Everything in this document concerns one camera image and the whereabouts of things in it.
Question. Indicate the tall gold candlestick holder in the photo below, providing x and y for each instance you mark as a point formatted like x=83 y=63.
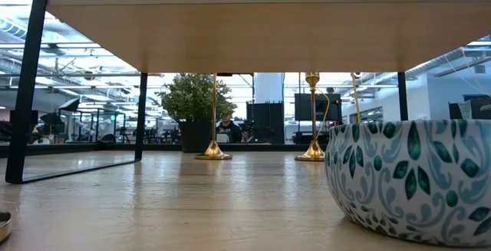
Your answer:
x=213 y=153
x=4 y=226

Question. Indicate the short gold candlestick holder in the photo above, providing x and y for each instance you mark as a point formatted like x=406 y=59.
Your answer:
x=314 y=153

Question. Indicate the wooden shelf riser black legs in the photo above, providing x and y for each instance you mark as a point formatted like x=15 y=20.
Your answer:
x=268 y=32

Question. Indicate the teal patterned candle tin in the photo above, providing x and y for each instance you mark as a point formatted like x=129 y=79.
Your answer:
x=403 y=182

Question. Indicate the black partition screen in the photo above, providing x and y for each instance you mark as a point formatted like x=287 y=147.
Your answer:
x=264 y=122

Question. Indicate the person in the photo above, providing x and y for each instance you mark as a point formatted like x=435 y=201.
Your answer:
x=229 y=130

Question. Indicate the artificial plant in black pot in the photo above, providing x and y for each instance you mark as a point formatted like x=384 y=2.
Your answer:
x=192 y=101

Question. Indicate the black monitor on cart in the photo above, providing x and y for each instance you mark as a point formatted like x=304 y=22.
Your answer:
x=303 y=107

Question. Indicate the studio softbox light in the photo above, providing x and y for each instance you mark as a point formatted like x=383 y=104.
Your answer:
x=71 y=105

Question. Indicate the dark display stand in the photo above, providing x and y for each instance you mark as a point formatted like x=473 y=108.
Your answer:
x=454 y=111

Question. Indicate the black metal rig frame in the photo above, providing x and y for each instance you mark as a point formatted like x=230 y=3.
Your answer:
x=76 y=149

